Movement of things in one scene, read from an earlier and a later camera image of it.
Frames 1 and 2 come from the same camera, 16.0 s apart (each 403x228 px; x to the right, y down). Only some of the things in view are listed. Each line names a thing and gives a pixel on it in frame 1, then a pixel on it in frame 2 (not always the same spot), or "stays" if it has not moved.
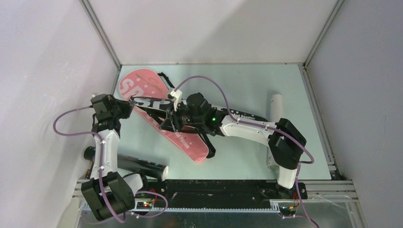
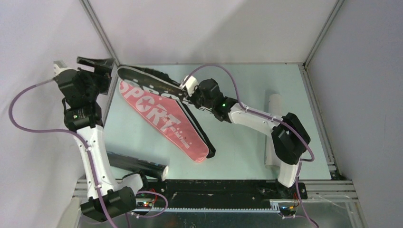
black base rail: (218, 193) stays
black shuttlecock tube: (128, 164) stays
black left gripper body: (120, 109) → (98, 85)
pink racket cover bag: (140, 82) stays
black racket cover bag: (162, 104) → (151, 80)
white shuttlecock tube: (276, 115) stays
